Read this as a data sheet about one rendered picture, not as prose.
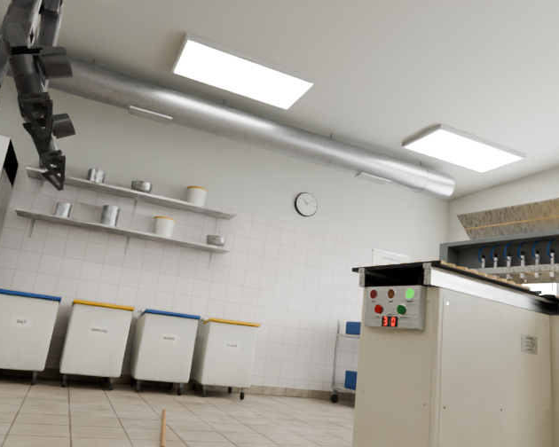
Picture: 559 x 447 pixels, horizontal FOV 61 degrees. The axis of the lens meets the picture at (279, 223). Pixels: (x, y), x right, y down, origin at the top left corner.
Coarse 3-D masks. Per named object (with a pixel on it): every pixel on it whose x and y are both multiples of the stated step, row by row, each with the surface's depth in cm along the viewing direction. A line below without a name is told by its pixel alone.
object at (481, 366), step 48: (432, 288) 151; (384, 336) 162; (432, 336) 147; (480, 336) 158; (528, 336) 174; (384, 384) 157; (432, 384) 143; (480, 384) 154; (528, 384) 170; (384, 432) 153; (432, 432) 139; (480, 432) 151; (528, 432) 166
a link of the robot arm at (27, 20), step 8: (16, 0) 110; (24, 0) 110; (32, 0) 111; (40, 0) 114; (8, 8) 108; (16, 8) 109; (24, 8) 110; (32, 8) 111; (8, 16) 108; (16, 16) 108; (24, 16) 109; (32, 16) 110; (8, 24) 107; (24, 24) 109; (32, 24) 110; (24, 32) 108; (32, 32) 113; (8, 40) 107; (32, 40) 114; (8, 48) 110
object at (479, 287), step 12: (432, 276) 149; (444, 276) 152; (456, 276) 156; (456, 288) 155; (468, 288) 159; (480, 288) 163; (492, 288) 167; (504, 288) 171; (504, 300) 171; (516, 300) 175; (528, 300) 180; (540, 300) 185; (552, 312) 189
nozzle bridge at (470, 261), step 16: (464, 240) 225; (480, 240) 218; (496, 240) 212; (512, 240) 208; (528, 240) 205; (544, 240) 202; (448, 256) 232; (464, 256) 233; (480, 256) 226; (512, 256) 213; (528, 256) 207; (544, 256) 202; (496, 272) 212; (512, 272) 206; (528, 272) 202; (544, 272) 198
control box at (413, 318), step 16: (368, 288) 169; (384, 288) 163; (400, 288) 158; (416, 288) 152; (368, 304) 168; (384, 304) 162; (400, 304) 156; (416, 304) 151; (368, 320) 166; (400, 320) 154; (416, 320) 149
